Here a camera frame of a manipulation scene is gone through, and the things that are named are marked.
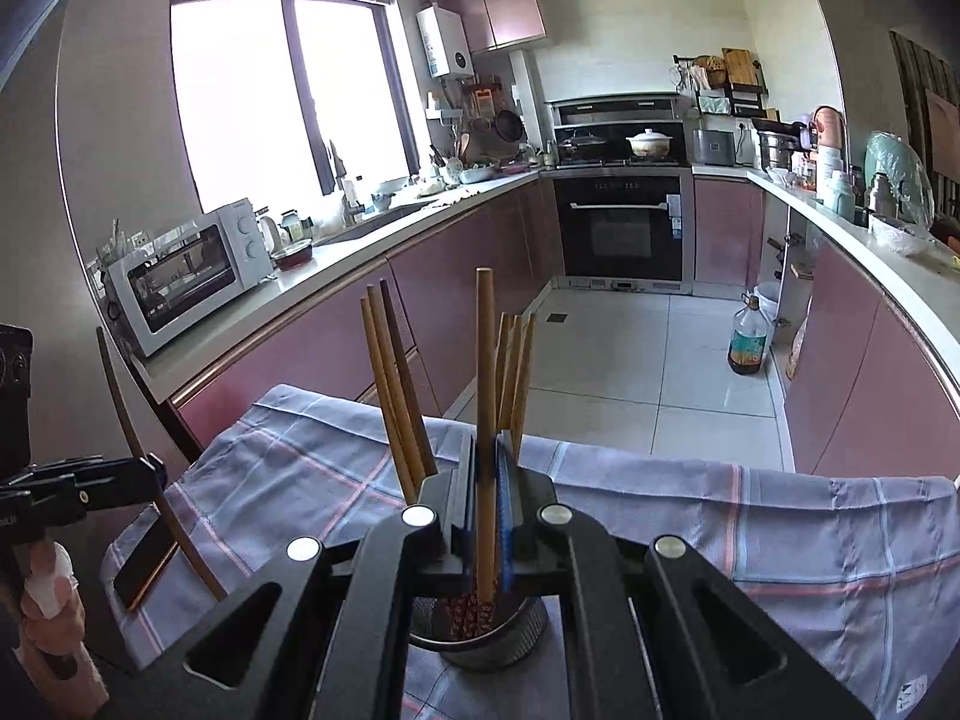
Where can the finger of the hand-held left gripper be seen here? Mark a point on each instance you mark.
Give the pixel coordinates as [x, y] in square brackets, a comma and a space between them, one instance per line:
[64, 467]
[124, 484]

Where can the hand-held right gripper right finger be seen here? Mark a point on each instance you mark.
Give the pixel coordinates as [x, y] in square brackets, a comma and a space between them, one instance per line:
[517, 532]

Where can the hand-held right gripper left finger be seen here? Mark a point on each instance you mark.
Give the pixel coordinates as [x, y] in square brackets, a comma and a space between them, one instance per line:
[459, 532]

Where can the red-ended bamboo chopstick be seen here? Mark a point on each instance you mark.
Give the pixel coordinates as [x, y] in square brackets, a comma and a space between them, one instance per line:
[486, 360]
[191, 547]

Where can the black mesh utensil holder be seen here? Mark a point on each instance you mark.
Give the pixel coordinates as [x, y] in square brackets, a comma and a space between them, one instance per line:
[495, 649]

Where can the bunch of bamboo chopsticks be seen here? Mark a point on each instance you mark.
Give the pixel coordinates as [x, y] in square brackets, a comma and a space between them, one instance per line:
[394, 397]

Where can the person's left hand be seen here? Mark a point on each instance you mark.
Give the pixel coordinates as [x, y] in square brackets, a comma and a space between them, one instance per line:
[52, 615]

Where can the black smartphone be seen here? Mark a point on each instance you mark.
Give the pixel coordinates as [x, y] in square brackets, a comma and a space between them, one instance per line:
[142, 566]

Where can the white toaster oven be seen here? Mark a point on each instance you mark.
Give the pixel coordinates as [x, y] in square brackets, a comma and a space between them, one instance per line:
[180, 277]

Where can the blue checked tablecloth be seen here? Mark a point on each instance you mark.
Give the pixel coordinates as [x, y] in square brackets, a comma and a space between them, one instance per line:
[750, 540]

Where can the pink base cabinets long run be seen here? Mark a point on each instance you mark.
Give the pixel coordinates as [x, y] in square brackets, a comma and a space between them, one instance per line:
[450, 285]

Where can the dark red bowl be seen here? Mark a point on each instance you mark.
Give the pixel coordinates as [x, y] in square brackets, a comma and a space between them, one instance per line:
[292, 253]

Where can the cooking oil bottle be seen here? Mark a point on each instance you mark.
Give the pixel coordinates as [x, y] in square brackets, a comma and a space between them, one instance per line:
[746, 345]

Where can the glass jar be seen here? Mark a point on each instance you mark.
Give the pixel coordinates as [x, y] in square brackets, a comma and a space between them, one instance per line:
[292, 225]

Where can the built-in black oven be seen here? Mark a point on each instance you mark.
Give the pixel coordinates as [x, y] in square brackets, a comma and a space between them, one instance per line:
[622, 232]

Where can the white plastic bucket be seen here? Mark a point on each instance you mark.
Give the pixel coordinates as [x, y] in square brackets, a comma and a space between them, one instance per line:
[769, 304]

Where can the pink base cabinets curved run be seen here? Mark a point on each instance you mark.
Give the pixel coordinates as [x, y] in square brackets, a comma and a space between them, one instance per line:
[840, 360]

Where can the kitchen window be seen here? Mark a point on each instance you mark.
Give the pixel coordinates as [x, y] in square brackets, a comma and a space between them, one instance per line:
[240, 90]

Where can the black lidded pot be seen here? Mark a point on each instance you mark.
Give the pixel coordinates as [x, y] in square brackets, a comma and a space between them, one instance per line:
[581, 144]

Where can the hanging black frying pan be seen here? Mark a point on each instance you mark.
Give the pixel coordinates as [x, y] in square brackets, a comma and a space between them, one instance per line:
[508, 125]

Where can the white casserole pot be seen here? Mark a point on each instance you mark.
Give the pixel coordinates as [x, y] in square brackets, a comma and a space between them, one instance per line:
[649, 144]

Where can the steel range hood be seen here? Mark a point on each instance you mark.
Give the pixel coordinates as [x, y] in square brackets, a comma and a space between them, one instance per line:
[615, 111]

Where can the stainless steel rice cooker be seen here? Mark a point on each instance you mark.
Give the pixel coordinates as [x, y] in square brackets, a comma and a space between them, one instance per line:
[712, 146]

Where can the stainless steamer pot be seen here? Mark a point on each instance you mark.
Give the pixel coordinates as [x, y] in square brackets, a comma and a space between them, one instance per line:
[776, 150]

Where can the white plastic containers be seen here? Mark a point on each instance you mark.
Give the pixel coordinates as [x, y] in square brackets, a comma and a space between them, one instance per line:
[832, 180]

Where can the plastic-wrapped bowl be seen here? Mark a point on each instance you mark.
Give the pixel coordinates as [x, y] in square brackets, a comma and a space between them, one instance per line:
[896, 235]

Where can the pink kettle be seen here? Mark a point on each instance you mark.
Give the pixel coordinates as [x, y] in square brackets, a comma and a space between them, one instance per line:
[829, 127]

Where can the wooden cutting board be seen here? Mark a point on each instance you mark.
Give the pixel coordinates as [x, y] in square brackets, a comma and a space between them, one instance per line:
[742, 67]

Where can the green plastic-covered appliance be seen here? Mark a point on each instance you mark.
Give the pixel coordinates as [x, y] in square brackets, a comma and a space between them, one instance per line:
[896, 172]

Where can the black wall storage rack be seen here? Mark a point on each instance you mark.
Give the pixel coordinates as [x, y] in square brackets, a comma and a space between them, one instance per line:
[731, 101]

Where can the white wall water heater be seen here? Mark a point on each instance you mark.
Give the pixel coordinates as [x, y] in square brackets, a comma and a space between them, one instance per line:
[445, 41]

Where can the pink wall cabinet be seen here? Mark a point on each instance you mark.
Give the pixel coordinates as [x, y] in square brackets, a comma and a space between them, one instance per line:
[502, 7]

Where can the wooden slat wall panel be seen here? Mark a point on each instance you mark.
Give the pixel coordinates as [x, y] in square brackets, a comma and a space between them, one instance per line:
[926, 112]

